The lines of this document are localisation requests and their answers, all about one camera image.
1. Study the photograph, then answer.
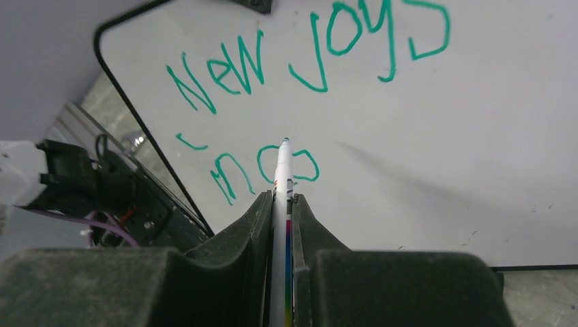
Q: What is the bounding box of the white marker pen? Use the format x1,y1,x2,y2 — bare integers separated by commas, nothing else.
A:
268,138,293,326

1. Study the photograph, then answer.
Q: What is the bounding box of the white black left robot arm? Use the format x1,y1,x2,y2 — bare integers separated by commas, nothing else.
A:
1,140,176,219

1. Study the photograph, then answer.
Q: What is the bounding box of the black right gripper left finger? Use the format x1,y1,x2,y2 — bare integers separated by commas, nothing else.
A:
1,191,272,326

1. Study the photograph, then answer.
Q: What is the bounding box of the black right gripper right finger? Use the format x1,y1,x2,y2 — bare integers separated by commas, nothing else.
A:
292,194,513,326

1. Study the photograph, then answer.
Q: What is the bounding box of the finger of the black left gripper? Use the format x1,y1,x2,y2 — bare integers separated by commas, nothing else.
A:
232,0,273,14

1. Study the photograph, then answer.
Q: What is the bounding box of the white whiteboard black frame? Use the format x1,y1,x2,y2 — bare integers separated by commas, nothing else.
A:
94,1,577,267

